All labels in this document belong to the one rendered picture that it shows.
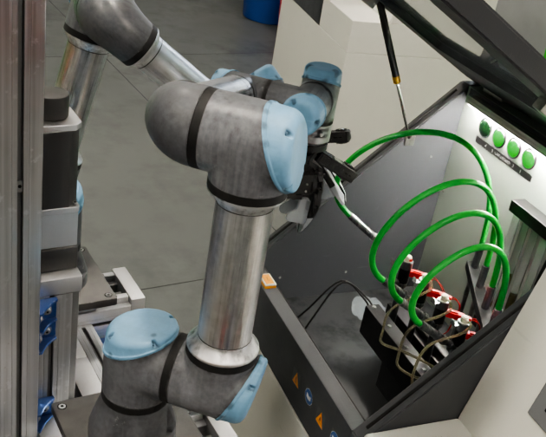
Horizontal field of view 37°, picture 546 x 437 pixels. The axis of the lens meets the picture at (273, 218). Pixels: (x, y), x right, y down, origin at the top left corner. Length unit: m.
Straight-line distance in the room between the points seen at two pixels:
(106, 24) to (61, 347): 0.60
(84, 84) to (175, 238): 2.40
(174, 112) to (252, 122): 0.11
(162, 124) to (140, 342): 0.37
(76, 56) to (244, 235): 0.72
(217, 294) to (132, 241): 2.83
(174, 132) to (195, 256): 2.87
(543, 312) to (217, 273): 0.69
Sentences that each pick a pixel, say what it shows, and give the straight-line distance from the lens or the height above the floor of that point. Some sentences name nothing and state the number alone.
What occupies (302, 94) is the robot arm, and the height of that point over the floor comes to 1.58.
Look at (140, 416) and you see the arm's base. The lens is 1.40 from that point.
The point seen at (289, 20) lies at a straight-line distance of 5.63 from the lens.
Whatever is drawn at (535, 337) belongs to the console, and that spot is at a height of 1.22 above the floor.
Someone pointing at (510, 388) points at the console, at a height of 1.11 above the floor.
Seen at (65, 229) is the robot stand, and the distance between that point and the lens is 1.45.
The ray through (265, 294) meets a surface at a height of 0.95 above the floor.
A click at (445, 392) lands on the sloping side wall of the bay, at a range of 1.70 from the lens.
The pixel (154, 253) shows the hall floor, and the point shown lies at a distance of 3.95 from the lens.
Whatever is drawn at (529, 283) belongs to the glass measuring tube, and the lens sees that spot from 1.98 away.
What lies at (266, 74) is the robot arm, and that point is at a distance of 1.87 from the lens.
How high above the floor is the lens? 2.07
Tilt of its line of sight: 28 degrees down
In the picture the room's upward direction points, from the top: 10 degrees clockwise
